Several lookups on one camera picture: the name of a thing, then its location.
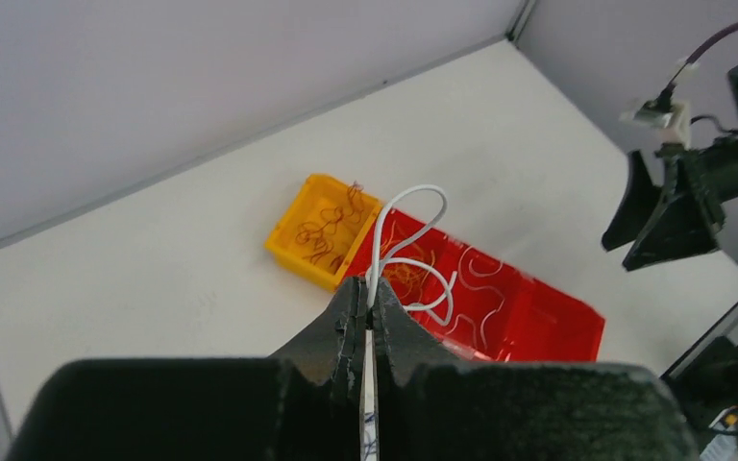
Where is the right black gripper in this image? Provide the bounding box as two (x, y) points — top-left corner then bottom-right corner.
(601, 136), (738, 272)

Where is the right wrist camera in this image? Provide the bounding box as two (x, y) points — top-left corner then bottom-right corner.
(619, 100), (692, 148)

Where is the white wire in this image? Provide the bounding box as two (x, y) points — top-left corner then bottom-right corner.
(364, 184), (507, 349)

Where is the red middle bin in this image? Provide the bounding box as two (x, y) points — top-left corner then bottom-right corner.
(412, 244), (535, 361)

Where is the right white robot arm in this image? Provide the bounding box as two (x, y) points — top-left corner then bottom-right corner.
(601, 65), (738, 271)

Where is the red bin near yellow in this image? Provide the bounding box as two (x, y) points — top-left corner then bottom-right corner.
(336, 206), (466, 320)

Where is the yellow wire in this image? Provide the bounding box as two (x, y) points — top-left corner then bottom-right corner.
(381, 222), (438, 306)

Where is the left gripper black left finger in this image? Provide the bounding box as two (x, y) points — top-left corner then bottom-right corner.
(8, 278), (367, 460)

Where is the orange wire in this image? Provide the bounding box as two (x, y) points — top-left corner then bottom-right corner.
(295, 181), (368, 269)

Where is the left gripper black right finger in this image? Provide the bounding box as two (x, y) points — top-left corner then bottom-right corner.
(371, 281), (699, 460)

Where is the yellow plastic bin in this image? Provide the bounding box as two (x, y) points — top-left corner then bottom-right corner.
(264, 174), (382, 292)

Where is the red front bin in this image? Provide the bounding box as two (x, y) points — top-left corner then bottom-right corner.
(504, 279), (605, 362)

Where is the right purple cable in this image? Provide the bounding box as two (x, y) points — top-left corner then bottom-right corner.
(661, 14), (738, 103)

